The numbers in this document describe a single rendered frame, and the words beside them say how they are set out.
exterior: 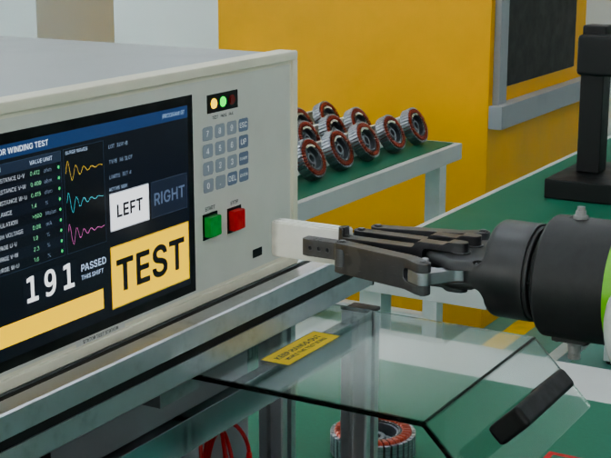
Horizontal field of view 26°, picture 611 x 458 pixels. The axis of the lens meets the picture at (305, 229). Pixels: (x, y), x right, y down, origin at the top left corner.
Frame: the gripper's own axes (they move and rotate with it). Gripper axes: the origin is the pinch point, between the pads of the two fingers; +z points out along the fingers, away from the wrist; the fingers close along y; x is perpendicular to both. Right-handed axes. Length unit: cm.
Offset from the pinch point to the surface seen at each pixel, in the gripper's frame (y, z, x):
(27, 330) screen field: -23.9, 9.8, -2.7
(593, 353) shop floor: 322, 76, -116
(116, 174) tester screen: -13.0, 9.8, 6.8
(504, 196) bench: 213, 67, -42
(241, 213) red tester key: 3.7, 9.3, 0.7
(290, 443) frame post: 22.8, 15.8, -29.3
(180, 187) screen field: -4.7, 9.8, 4.4
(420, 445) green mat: 59, 17, -43
